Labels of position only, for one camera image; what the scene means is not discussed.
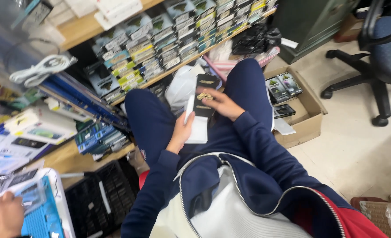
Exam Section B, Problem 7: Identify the black gold-print product box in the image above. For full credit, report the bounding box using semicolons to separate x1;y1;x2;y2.
193;73;221;119

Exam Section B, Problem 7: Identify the cardboard box with product boxes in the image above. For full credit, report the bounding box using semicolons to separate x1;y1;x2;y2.
263;66;328;149

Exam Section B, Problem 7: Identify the white coiled cable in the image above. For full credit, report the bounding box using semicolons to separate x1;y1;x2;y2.
9;54;78;88

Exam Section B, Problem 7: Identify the black plastic bag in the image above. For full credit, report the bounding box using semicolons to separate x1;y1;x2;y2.
232;24;282;55

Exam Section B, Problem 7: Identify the black plastic crate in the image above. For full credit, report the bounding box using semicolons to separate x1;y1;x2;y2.
65;159;140;238

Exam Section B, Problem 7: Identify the dark green metal cabinet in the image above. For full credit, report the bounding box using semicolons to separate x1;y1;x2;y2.
272;0;359;65

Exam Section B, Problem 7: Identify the person's right hand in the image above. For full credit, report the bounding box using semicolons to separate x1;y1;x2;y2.
196;87;246;122

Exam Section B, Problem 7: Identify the wooden shelf with product boxes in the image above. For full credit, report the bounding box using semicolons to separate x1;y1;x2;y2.
0;0;279;179

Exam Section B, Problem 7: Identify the white paper slip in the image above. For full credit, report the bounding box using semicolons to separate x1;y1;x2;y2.
274;118;297;136

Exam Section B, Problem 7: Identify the blue repair mat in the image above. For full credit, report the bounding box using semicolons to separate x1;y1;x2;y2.
0;175;65;238

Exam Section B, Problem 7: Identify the person's left hand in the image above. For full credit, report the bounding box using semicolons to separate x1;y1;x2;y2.
166;111;196;155

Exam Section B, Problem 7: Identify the blue office chair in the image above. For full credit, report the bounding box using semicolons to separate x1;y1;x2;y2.
320;0;391;127

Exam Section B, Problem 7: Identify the clear plastic phone case packet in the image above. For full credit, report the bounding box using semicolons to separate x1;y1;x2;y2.
0;178;47;215

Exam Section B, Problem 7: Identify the pink plastic basket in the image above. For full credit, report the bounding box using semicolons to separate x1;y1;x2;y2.
202;46;281;81

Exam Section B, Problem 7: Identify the white packet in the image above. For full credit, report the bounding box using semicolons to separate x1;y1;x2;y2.
183;95;209;144

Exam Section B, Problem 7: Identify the brown woven plastic stool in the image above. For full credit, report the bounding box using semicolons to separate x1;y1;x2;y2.
350;196;391;238

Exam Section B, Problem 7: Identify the white plastic bag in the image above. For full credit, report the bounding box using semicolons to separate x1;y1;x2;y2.
165;63;206;111

